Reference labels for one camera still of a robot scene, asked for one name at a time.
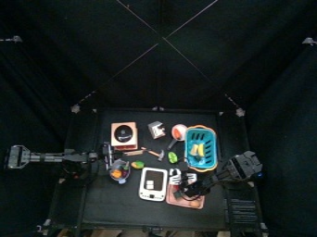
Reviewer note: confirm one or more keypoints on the white toy sushi piece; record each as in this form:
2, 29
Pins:
149, 182

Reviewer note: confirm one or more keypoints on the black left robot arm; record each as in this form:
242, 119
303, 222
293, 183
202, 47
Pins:
50, 157

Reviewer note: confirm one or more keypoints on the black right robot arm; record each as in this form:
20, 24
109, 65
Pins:
240, 166

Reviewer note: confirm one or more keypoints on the wooden toy stove, black burner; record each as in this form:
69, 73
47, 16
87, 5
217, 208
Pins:
123, 133

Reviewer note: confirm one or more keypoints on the white sushi piece, colourful centre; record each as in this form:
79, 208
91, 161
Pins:
149, 187

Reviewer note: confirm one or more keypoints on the white toy induction stove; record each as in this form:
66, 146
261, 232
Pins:
145, 193

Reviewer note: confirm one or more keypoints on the pink toy plate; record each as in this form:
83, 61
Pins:
176, 202

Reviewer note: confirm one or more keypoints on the green yellow toy mango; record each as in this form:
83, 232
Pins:
137, 164

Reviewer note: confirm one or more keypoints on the orange toy fruit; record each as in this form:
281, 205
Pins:
117, 173

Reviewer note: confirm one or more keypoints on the gray toy bowl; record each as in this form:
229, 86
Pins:
122, 180

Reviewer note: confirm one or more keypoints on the green toy lime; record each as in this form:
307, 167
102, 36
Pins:
173, 157

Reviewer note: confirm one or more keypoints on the wooden toy hammer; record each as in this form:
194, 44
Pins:
154, 153

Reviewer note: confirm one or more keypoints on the yellow toy food piece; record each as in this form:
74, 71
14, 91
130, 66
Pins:
193, 150
201, 150

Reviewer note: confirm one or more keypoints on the gray white toy box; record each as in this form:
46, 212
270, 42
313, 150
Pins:
155, 129

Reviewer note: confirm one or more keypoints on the white text label sticker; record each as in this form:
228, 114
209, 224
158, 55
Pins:
244, 209

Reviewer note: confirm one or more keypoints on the orange toy food slice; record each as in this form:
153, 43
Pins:
177, 133

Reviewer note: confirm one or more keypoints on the teal basket with orange rim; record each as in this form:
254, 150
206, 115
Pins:
206, 135

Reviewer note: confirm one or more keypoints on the gray toy frying pan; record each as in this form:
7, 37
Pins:
182, 127

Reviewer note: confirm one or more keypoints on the metal frame corner bracket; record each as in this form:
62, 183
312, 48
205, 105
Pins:
308, 40
75, 108
15, 39
157, 108
240, 112

